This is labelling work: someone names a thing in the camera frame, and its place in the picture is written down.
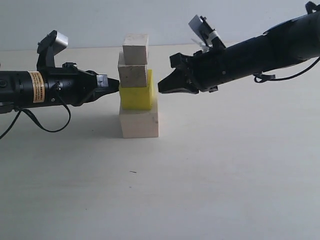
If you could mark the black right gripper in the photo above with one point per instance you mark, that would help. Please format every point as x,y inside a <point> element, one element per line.
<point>201,72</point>

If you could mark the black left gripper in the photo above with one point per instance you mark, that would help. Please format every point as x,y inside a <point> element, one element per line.
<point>66,85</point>

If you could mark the medium natural wooden cube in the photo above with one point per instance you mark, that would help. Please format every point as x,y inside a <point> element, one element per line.
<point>131,75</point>

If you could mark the yellow painted wooden cube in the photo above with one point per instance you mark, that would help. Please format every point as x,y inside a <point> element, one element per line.
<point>138,98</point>

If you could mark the large natural wooden cube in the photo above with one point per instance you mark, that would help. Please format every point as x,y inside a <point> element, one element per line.
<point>140,123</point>

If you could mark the small natural wooden cube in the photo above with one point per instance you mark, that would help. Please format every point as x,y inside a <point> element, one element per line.
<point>136,49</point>

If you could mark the right robot arm black grey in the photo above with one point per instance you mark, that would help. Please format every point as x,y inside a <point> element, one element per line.
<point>287,44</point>

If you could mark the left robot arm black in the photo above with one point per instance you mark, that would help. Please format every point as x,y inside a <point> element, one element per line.
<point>12,90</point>

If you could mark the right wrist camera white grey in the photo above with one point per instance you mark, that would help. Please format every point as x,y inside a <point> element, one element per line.
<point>210,39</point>

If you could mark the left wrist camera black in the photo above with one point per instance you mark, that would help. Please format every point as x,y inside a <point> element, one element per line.
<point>51,45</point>

